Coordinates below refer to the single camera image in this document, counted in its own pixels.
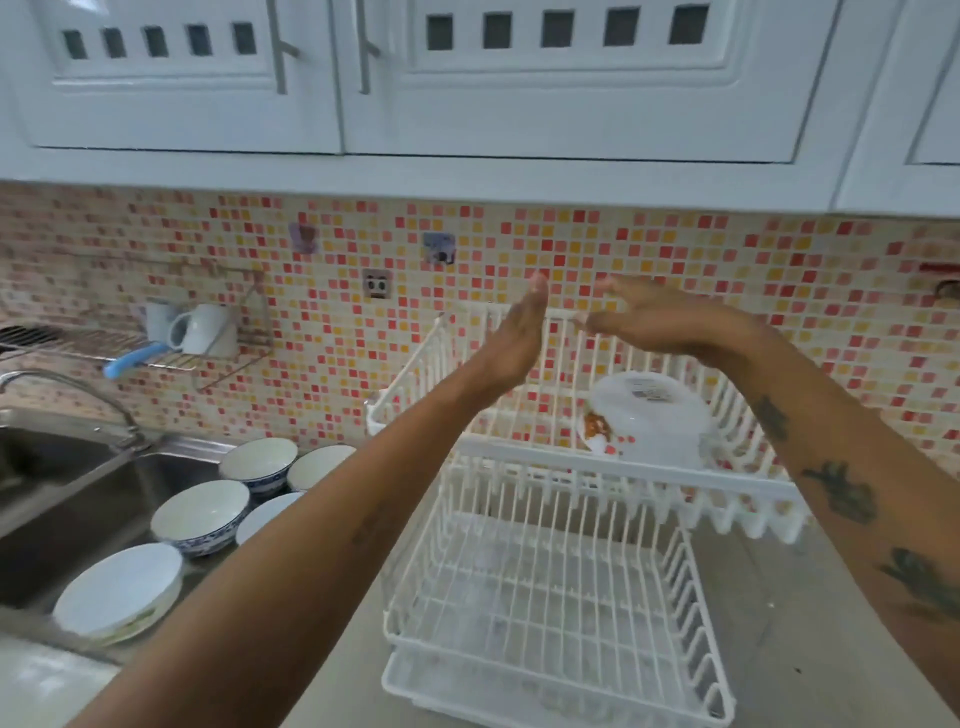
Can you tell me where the person's right hand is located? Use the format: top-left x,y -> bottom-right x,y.
575,274 -> 745,363

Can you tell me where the person's left hand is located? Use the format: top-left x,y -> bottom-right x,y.
475,273 -> 552,390

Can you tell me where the person's left forearm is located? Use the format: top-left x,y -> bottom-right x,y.
66,358 -> 505,728

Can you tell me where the person's right forearm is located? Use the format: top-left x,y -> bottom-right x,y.
701,311 -> 960,720

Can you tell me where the clear plastic lidded container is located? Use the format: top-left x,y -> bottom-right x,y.
579,370 -> 723,471

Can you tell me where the white upper cabinet door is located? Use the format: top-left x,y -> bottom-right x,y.
333,0 -> 856,165
0,0 -> 345,156
903,0 -> 960,167

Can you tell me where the white bowl with blue pattern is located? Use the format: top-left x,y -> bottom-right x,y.
218,437 -> 300,502
235,492 -> 305,546
150,480 -> 251,559
287,444 -> 358,494

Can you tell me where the white mug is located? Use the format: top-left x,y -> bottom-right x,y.
167,303 -> 240,358

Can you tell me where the chrome sink faucet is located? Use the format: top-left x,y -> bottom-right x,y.
0,369 -> 150,453

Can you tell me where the white plate with green rim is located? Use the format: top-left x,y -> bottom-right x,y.
52,543 -> 185,647

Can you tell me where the stainless steel sink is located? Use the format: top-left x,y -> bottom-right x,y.
0,407 -> 241,665

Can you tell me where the white wire dish rack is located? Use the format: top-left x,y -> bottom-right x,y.
365,303 -> 815,728

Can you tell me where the metal cabinet handle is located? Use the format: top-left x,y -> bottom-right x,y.
354,0 -> 382,96
265,0 -> 301,96

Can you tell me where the blue handled utensil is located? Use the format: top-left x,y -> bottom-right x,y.
102,342 -> 171,381

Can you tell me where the metal wire wall shelf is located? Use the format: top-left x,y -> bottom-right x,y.
0,258 -> 276,391

